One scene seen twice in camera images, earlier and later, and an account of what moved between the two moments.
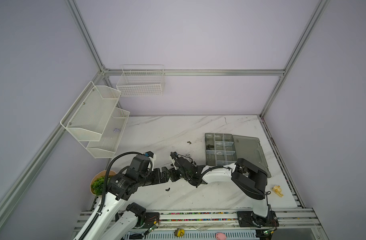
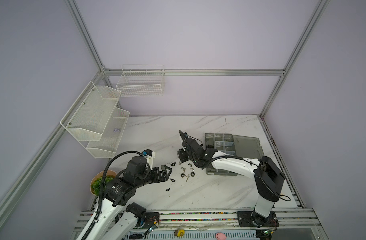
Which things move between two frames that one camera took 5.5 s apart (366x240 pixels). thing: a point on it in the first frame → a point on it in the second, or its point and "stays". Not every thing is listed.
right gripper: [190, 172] → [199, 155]
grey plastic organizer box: [225, 149] stays
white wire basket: [141, 80] stays
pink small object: [220, 236] stays
